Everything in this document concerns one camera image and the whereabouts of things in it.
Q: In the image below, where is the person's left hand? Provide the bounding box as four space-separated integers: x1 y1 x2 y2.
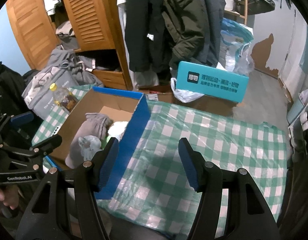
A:
0 185 19 213

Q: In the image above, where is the black backpack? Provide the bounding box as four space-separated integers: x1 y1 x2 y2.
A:
0 61 32 120

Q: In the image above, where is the white crumpled garment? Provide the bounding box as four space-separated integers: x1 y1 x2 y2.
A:
30 66 59 93

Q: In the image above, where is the long grey sock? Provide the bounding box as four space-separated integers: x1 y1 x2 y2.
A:
65 112 114 169

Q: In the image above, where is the teal printed cardboard box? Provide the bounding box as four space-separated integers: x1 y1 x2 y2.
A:
174 61 250 103

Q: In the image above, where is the group of shoes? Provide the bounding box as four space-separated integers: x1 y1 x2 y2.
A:
290 110 308 155

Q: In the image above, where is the green checked tablecloth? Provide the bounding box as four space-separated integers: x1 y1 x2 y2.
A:
31 85 288 235

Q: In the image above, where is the wooden wardrobe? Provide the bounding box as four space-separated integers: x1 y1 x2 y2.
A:
54 0 134 90

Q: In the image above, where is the navy hanging coat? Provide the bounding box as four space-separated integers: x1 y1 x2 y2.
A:
191 0 227 68

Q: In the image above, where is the black hanging coat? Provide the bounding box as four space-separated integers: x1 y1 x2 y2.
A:
124 0 173 73

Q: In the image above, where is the white blue striped sock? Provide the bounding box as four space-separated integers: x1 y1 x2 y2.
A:
108 121 129 140

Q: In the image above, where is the pile of wardrobe clothes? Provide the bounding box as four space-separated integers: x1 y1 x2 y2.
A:
55 21 79 52

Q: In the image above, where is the brown cardboard box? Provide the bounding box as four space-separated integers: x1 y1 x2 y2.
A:
138 85 241 117

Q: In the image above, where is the yellow capped plastic bottle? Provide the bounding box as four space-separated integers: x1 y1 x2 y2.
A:
49 83 79 115

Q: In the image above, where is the blue cardboard shoe box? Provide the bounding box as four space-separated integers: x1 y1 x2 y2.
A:
45 86 151 200

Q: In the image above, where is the light blue bin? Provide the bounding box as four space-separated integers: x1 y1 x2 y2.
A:
286 97 308 125

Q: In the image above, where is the olive green hanging jacket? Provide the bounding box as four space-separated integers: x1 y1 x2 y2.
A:
160 0 209 67

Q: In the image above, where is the large blue white bag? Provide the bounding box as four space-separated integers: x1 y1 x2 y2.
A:
220 17 254 73

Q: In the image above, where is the grey hoodie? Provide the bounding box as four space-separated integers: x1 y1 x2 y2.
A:
45 45 104 85

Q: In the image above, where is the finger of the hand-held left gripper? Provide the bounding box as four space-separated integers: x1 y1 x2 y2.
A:
0 111 34 140
0 134 63 170

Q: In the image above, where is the pale long hanging garment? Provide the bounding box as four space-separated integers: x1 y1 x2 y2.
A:
133 69 161 88

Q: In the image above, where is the dark cloth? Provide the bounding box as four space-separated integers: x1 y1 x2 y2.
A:
281 140 308 240

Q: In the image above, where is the clear plastic bag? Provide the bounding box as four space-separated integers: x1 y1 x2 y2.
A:
233 47 256 77

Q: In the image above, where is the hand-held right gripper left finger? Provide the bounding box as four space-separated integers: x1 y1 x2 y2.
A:
15 137 119 240

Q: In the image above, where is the white smartphone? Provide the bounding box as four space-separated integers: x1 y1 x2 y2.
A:
45 124 62 138

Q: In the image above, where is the white door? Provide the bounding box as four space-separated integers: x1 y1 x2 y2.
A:
279 0 308 98

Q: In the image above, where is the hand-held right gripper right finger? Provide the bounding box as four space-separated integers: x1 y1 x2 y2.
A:
178 137 279 240

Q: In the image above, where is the wooden shelf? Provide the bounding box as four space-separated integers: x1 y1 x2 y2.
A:
223 0 249 25

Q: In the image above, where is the white plastic bag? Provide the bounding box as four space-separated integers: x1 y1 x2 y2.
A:
170 77 206 103

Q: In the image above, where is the wooden louvered wardrobe door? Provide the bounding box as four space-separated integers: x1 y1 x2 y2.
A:
58 0 117 52
5 0 61 70

